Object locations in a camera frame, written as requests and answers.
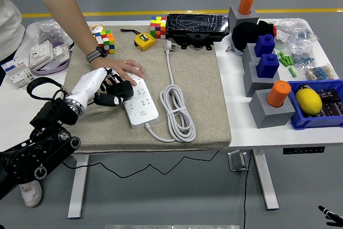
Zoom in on person's left hand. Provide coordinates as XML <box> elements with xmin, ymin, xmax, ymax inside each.
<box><xmin>91</xmin><ymin>58</ymin><xmax>146</xmax><ymax>87</ymax></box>

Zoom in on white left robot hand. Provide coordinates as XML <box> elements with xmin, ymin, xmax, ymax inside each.
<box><xmin>70</xmin><ymin>67</ymin><xmax>126</xmax><ymax>109</ymax></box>

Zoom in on black-white right robot hand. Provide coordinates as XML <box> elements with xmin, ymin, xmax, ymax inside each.
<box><xmin>318</xmin><ymin>205</ymin><xmax>343</xmax><ymax>229</ymax></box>

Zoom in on black plug adapter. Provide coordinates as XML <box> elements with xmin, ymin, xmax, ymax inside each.
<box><xmin>107</xmin><ymin>81</ymin><xmax>134</xmax><ymax>100</ymax></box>

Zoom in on white power strip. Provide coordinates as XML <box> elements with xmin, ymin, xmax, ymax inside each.
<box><xmin>122</xmin><ymin>72</ymin><xmax>159</xmax><ymax>130</ymax></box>

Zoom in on black wrist watch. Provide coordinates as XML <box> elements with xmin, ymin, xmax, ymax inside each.
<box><xmin>85</xmin><ymin>46</ymin><xmax>108</xmax><ymax>64</ymax></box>

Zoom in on colourful twisted puzzle cube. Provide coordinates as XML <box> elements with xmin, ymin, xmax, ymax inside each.
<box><xmin>93</xmin><ymin>29</ymin><xmax>116</xmax><ymax>55</ymax></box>

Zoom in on yellow square tape measure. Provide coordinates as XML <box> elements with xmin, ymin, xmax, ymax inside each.
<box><xmin>120</xmin><ymin>28</ymin><xmax>156</xmax><ymax>52</ymax></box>

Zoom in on purple tape roll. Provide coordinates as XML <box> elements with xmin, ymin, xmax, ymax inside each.
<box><xmin>29</xmin><ymin>41</ymin><xmax>72</xmax><ymax>77</ymax></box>

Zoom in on yellow round tape measure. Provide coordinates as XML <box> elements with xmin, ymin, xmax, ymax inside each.
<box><xmin>89</xmin><ymin>24</ymin><xmax>105</xmax><ymax>36</ymax></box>

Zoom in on clear bag of nuts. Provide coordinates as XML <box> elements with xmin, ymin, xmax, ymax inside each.
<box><xmin>26</xmin><ymin>19</ymin><xmax>74</xmax><ymax>51</ymax></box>

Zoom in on black table control panel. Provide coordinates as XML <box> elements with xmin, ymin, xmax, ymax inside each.
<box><xmin>282</xmin><ymin>146</ymin><xmax>326</xmax><ymax>156</ymax></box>

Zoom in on white table leg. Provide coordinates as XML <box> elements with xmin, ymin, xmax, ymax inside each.
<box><xmin>251</xmin><ymin>150</ymin><xmax>280</xmax><ymax>211</ymax></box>
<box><xmin>67</xmin><ymin>155</ymin><xmax>90</xmax><ymax>219</ymax></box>

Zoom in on white circuit breaker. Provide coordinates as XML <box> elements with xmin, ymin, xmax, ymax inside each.
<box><xmin>1</xmin><ymin>56</ymin><xmax>35</xmax><ymax>88</ymax></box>

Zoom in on grey-brown mat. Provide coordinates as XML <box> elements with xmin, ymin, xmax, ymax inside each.
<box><xmin>60</xmin><ymin>25</ymin><xmax>232</xmax><ymax>154</ymax></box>

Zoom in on black foil-wrapped box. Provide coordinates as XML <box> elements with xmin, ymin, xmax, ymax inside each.
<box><xmin>166</xmin><ymin>13</ymin><xmax>230</xmax><ymax>43</ymax></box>

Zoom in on blue plastic bin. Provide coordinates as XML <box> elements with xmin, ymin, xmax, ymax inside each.
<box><xmin>286</xmin><ymin>79</ymin><xmax>343</xmax><ymax>130</ymax></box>

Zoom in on person's torso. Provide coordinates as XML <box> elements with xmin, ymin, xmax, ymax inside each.
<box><xmin>0</xmin><ymin>0</ymin><xmax>26</xmax><ymax>86</ymax></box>

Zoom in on silver metal hook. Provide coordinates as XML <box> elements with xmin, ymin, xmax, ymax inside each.
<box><xmin>227</xmin><ymin>150</ymin><xmax>251</xmax><ymax>172</ymax></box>

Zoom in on dark brown components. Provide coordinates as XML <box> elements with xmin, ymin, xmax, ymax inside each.
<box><xmin>317</xmin><ymin>88</ymin><xmax>343</xmax><ymax>117</ymax></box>

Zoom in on grey block with round hole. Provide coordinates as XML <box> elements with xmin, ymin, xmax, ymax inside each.
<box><xmin>228</xmin><ymin>5</ymin><xmax>259</xmax><ymax>29</ymax></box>
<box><xmin>249</xmin><ymin>89</ymin><xmax>297</xmax><ymax>129</ymax></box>

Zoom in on yellow lemon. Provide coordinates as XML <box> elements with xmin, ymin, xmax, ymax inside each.
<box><xmin>295</xmin><ymin>88</ymin><xmax>323</xmax><ymax>114</ymax></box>

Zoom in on person's white shoe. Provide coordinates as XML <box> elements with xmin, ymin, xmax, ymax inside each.
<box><xmin>20</xmin><ymin>180</ymin><xmax>43</xmax><ymax>208</ymax></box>

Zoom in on orange cylinder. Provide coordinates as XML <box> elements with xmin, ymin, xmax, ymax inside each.
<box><xmin>238</xmin><ymin>0</ymin><xmax>255</xmax><ymax>16</ymax></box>
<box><xmin>266</xmin><ymin>80</ymin><xmax>292</xmax><ymax>108</ymax></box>

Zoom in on grey block with square hole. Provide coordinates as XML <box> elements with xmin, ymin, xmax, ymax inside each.
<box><xmin>243</xmin><ymin>61</ymin><xmax>281</xmax><ymax>98</ymax></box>
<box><xmin>242</xmin><ymin>43</ymin><xmax>262</xmax><ymax>65</ymax></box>

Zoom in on black cloth bundle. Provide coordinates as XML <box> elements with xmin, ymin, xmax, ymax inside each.
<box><xmin>232</xmin><ymin>20</ymin><xmax>275</xmax><ymax>53</ymax></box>

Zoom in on blue square peg block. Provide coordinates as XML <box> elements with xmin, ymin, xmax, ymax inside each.
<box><xmin>256</xmin><ymin>54</ymin><xmax>280</xmax><ymax>79</ymax></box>
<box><xmin>253</xmin><ymin>34</ymin><xmax>276</xmax><ymax>58</ymax></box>

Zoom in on bag of blue resistors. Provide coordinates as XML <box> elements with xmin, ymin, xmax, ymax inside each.
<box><xmin>290</xmin><ymin>50</ymin><xmax>316</xmax><ymax>69</ymax></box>

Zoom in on pile of green cylinders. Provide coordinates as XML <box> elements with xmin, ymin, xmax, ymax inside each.
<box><xmin>277</xmin><ymin>51</ymin><xmax>295</xmax><ymax>67</ymax></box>

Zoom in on clear bag of parts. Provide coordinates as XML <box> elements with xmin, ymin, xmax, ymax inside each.
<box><xmin>273</xmin><ymin>18</ymin><xmax>319</xmax><ymax>53</ymax></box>

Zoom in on white wall socket panel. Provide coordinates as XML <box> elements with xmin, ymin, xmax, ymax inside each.
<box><xmin>28</xmin><ymin>40</ymin><xmax>54</xmax><ymax>70</ymax></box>
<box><xmin>52</xmin><ymin>41</ymin><xmax>71</xmax><ymax>64</ymax></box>

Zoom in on white power strip cord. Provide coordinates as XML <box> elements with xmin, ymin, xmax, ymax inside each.
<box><xmin>144</xmin><ymin>40</ymin><xmax>196</xmax><ymax>143</ymax></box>

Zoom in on black hanging cable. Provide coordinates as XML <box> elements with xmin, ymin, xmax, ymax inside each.
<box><xmin>243</xmin><ymin>151</ymin><xmax>252</xmax><ymax>229</ymax></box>

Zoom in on black mounting bracket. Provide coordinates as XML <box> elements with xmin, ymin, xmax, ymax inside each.
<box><xmin>171</xmin><ymin>32</ymin><xmax>215</xmax><ymax>51</ymax></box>

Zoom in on thin black plug cord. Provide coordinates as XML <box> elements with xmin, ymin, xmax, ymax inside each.
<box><xmin>63</xmin><ymin>150</ymin><xmax>221</xmax><ymax>180</ymax></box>

